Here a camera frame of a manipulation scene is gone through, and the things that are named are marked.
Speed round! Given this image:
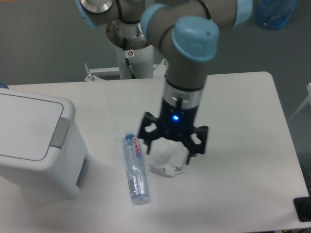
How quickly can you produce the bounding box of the crushed clear plastic bottle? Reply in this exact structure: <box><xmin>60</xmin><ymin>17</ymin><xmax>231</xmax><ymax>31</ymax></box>
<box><xmin>122</xmin><ymin>131</ymin><xmax>149</xmax><ymax>205</ymax></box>

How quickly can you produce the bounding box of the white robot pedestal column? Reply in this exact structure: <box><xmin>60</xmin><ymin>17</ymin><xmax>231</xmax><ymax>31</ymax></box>
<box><xmin>106</xmin><ymin>20</ymin><xmax>154</xmax><ymax>80</ymax></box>

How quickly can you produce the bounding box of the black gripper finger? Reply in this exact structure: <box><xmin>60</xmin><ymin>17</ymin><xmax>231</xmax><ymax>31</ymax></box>
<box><xmin>181</xmin><ymin>126</ymin><xmax>209</xmax><ymax>165</ymax></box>
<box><xmin>138</xmin><ymin>112</ymin><xmax>162</xmax><ymax>154</ymax></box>

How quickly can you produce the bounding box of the white furniture leg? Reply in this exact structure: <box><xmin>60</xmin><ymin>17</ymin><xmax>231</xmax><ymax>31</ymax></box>
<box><xmin>289</xmin><ymin>83</ymin><xmax>311</xmax><ymax>122</ymax></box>

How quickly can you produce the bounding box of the blue object behind trash can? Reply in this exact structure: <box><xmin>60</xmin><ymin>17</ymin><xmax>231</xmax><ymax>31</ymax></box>
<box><xmin>0</xmin><ymin>82</ymin><xmax>9</xmax><ymax>89</ymax></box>

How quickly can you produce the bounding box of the white pedestal base frame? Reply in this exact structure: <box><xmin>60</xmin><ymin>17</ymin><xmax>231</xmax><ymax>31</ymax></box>
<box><xmin>84</xmin><ymin>59</ymin><xmax>169</xmax><ymax>82</ymax></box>

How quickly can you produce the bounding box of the blue plastic bag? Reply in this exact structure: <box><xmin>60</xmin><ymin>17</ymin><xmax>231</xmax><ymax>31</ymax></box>
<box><xmin>255</xmin><ymin>0</ymin><xmax>299</xmax><ymax>30</ymax></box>

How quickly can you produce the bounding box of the crumpled white paper wrapper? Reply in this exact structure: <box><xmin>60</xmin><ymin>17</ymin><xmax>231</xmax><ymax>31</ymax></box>
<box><xmin>147</xmin><ymin>138</ymin><xmax>188</xmax><ymax>178</ymax></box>

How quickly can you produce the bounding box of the black device at table edge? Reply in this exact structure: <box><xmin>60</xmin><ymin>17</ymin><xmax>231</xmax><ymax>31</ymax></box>
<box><xmin>294</xmin><ymin>197</ymin><xmax>311</xmax><ymax>222</ymax></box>

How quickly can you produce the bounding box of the white lidded trash can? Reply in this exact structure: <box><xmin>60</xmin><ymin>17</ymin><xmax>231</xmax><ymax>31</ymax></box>
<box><xmin>0</xmin><ymin>88</ymin><xmax>89</xmax><ymax>198</ymax></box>

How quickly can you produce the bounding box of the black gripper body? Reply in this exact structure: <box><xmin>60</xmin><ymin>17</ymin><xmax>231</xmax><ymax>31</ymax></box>
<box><xmin>155</xmin><ymin>99</ymin><xmax>198</xmax><ymax>143</ymax></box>

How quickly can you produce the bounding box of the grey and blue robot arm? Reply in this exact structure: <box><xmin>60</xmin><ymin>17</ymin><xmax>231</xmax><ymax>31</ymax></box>
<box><xmin>76</xmin><ymin>0</ymin><xmax>253</xmax><ymax>157</ymax></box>

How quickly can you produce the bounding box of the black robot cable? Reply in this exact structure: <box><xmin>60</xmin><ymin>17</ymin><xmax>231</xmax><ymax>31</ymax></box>
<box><xmin>122</xmin><ymin>38</ymin><xmax>137</xmax><ymax>80</ymax></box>

